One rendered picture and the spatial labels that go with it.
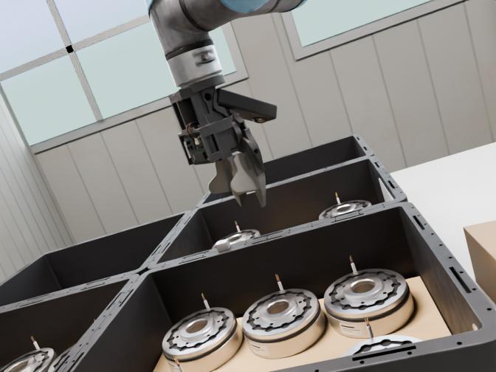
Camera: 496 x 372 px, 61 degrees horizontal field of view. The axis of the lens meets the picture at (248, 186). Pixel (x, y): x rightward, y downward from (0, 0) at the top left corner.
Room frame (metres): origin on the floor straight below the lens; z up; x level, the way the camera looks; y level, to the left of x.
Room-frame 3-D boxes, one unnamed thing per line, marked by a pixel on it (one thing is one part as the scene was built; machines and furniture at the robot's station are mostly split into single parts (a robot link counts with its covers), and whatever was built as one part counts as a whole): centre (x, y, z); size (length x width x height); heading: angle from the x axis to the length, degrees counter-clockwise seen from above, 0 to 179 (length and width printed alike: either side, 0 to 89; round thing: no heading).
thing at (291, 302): (0.49, 0.02, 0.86); 0.05 x 0.05 x 0.01
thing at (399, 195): (0.72, -0.03, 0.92); 0.40 x 0.30 x 0.02; 78
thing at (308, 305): (0.49, 0.02, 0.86); 0.10 x 0.10 x 0.01
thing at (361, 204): (0.76, -0.16, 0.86); 0.10 x 0.10 x 0.01
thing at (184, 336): (0.51, 0.13, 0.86); 0.05 x 0.05 x 0.01
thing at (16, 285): (0.80, 0.36, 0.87); 0.40 x 0.30 x 0.11; 78
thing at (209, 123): (0.66, 0.02, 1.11); 0.09 x 0.08 x 0.12; 123
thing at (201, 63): (0.66, 0.01, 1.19); 0.08 x 0.08 x 0.05
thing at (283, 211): (0.72, -0.03, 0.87); 0.40 x 0.30 x 0.11; 78
